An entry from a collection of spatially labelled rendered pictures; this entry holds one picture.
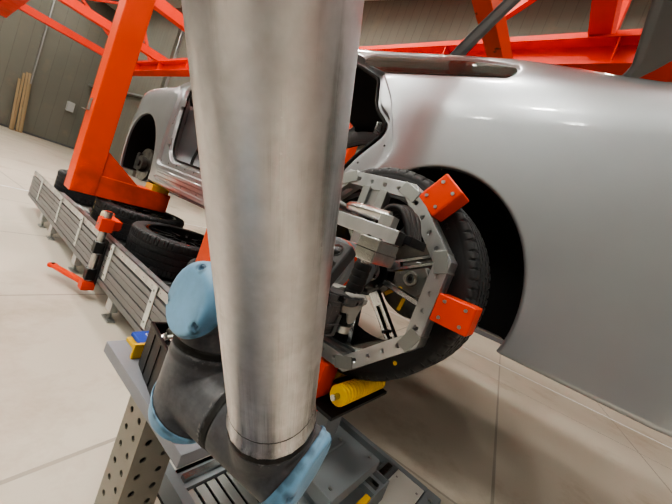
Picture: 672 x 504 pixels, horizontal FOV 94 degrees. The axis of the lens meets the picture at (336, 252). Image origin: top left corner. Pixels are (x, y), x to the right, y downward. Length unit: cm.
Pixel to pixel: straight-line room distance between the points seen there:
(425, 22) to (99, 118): 744
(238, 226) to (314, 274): 6
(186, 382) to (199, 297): 11
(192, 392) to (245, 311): 23
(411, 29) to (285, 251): 891
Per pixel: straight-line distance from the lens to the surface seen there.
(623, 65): 376
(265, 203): 17
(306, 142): 16
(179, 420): 45
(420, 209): 84
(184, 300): 40
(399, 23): 928
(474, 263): 87
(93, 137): 294
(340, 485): 117
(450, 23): 880
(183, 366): 43
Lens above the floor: 94
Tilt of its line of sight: 4 degrees down
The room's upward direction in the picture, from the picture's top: 21 degrees clockwise
